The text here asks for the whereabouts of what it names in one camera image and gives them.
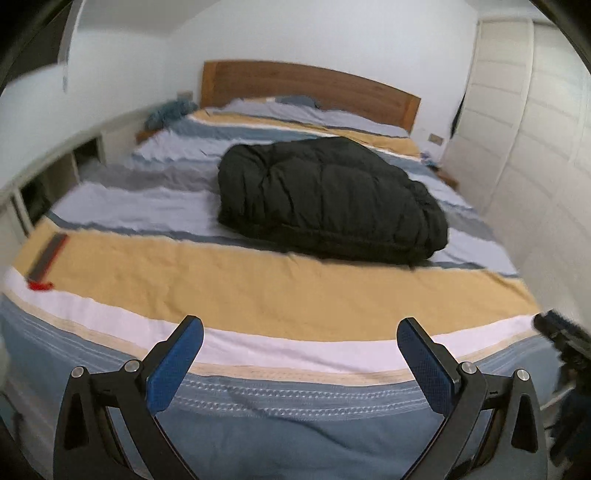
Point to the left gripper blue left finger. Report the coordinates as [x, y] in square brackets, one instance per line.
[87, 445]

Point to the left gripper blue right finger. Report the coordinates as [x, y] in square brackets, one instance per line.
[491, 428]

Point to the black puffer jacket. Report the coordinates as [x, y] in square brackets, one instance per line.
[329, 197]

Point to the red grey flat tool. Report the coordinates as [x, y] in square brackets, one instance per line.
[36, 277]

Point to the white wardrobe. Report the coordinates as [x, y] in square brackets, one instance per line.
[521, 154]

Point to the wooden nightstand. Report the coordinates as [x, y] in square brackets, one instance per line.
[448, 179]

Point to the white low shelf unit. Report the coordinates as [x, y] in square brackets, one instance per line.
[58, 172]

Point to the striped bed duvet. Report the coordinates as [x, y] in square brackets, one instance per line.
[300, 375]

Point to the teal cloth beside bed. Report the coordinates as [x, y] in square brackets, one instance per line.
[169, 113]

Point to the wooden headboard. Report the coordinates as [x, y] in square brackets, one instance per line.
[347, 101]

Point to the grey-blue pillow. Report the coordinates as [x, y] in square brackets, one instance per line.
[298, 100]

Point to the wall switch plate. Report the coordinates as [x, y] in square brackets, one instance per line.
[433, 138]

